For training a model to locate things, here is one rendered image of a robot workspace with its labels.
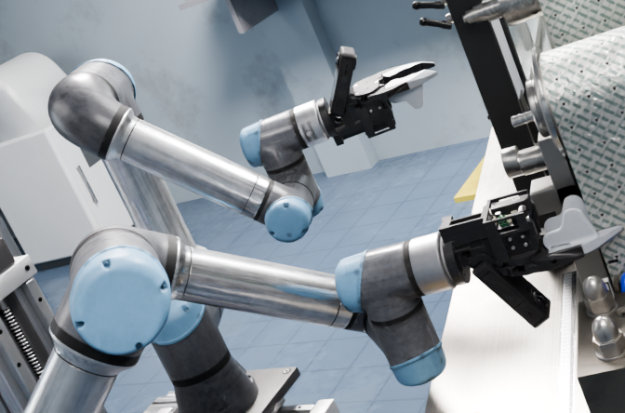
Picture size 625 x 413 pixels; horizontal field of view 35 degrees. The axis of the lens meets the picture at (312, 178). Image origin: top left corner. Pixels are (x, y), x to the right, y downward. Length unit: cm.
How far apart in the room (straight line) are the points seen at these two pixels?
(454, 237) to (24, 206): 517
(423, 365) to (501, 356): 17
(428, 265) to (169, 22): 478
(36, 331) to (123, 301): 48
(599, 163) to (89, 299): 61
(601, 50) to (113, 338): 66
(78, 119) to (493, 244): 74
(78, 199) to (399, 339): 477
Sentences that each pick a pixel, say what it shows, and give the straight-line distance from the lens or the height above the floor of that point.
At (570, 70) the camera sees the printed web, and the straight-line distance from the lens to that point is 120.
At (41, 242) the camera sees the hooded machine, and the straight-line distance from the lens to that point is 635.
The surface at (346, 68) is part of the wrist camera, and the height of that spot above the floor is 129.
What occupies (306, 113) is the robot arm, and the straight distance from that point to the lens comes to 173.
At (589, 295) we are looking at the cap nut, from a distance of 121.
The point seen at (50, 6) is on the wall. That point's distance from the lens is 649.
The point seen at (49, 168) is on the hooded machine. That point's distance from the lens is 601.
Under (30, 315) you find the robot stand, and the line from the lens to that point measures 165.
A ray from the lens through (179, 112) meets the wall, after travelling 616.
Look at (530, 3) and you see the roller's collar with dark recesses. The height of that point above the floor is 133.
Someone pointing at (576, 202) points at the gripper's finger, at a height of 113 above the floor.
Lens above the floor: 163
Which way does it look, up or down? 16 degrees down
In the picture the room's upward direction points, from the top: 24 degrees counter-clockwise
